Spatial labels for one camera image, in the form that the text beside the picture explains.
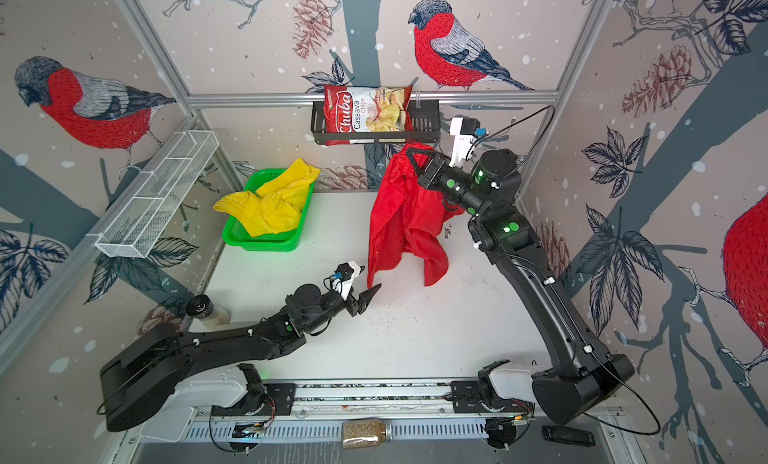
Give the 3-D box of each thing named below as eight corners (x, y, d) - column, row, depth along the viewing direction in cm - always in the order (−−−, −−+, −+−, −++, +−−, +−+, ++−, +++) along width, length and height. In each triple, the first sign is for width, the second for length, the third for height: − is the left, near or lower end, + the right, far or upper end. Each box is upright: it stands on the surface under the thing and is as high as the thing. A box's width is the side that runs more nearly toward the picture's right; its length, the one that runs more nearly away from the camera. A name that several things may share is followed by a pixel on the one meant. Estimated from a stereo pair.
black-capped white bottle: (204, 332, 87) (180, 316, 78) (213, 312, 91) (191, 294, 82) (225, 332, 87) (203, 316, 77) (232, 312, 91) (213, 294, 82)
